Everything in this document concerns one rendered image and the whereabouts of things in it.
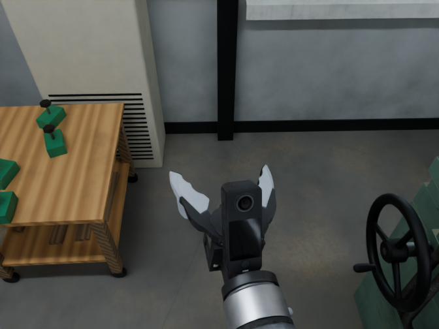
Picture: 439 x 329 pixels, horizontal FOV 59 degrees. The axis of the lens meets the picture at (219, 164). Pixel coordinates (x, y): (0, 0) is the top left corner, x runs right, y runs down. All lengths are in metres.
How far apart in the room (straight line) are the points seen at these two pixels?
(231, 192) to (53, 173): 1.26
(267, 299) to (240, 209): 0.10
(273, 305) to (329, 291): 1.44
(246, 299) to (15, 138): 1.53
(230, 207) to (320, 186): 1.78
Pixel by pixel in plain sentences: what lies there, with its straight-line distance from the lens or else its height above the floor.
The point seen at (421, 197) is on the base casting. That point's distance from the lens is 1.29.
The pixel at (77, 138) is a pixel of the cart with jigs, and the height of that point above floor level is 0.53.
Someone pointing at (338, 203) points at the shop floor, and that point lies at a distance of 2.17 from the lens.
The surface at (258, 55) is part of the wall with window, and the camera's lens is 2.12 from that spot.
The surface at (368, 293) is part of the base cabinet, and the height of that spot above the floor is 0.18.
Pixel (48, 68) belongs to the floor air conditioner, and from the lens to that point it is 1.92.
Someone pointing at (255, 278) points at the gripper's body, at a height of 1.25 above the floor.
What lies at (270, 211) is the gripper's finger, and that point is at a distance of 0.54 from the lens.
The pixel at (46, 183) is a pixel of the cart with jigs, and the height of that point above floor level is 0.53.
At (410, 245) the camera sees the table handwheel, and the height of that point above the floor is 0.83.
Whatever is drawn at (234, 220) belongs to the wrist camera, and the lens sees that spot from 0.46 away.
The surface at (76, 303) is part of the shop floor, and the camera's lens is 1.92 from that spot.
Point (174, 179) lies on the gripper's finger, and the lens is 0.56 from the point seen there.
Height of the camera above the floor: 1.68
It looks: 48 degrees down
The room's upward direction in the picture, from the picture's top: straight up
